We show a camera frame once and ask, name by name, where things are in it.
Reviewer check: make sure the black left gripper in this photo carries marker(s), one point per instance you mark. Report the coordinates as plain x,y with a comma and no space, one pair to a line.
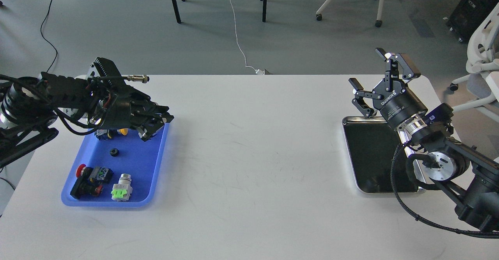
128,107

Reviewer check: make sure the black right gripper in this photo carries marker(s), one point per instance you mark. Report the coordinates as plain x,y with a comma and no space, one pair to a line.
392,97

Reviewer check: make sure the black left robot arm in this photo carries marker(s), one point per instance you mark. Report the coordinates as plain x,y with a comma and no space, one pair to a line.
100,101

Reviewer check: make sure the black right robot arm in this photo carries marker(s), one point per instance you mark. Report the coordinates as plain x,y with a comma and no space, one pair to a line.
466,176

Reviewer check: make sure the blue plastic tray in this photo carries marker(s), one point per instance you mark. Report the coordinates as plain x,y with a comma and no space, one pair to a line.
140,159

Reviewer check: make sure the silver metal tray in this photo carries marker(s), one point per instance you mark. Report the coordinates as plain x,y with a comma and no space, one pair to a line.
371,144

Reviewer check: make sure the red emergency stop button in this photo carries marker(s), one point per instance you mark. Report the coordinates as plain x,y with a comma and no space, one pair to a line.
95,175

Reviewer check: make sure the black red push button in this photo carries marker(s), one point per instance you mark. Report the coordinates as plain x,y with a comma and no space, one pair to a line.
83,187

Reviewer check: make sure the white office chair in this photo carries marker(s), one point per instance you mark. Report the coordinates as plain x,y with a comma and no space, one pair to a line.
482,68

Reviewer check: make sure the black equipment case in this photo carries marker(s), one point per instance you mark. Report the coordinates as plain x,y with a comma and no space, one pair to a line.
468,15

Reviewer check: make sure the yellow push button switch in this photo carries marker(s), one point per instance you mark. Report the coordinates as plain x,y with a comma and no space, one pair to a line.
106,134

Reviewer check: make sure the green silver indicator switch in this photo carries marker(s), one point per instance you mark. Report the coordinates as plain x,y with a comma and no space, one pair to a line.
121,192

